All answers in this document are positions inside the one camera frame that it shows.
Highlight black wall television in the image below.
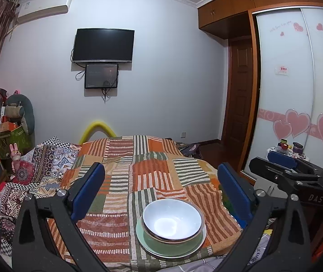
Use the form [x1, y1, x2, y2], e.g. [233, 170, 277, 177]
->
[72, 28, 135, 63]

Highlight brown wooden door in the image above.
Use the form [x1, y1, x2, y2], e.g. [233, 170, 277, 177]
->
[222, 37, 253, 170]

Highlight grey plush pillow toy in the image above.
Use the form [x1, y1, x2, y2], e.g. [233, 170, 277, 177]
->
[5, 94, 35, 135]

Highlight pink bunny figurine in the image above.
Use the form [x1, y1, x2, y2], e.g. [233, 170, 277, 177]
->
[9, 143, 22, 174]

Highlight mint green bowl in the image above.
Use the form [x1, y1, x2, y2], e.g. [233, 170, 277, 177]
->
[137, 218, 206, 244]

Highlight small black wall monitor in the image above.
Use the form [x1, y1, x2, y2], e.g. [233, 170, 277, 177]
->
[85, 64, 118, 89]

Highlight mint green plate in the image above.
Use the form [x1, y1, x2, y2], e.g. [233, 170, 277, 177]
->
[136, 219, 207, 259]

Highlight blue patterned patchwork quilt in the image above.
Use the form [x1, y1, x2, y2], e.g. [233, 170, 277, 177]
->
[0, 136, 81, 264]

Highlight white air conditioner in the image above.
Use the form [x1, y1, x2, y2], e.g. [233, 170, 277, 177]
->
[17, 0, 72, 24]

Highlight green box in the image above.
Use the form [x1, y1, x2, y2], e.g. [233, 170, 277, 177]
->
[0, 126, 33, 160]

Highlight white spotted bowl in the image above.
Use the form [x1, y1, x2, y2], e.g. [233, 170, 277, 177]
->
[142, 199, 204, 239]

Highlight striped patchwork blanket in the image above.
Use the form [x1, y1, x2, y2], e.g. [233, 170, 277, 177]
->
[52, 135, 242, 271]

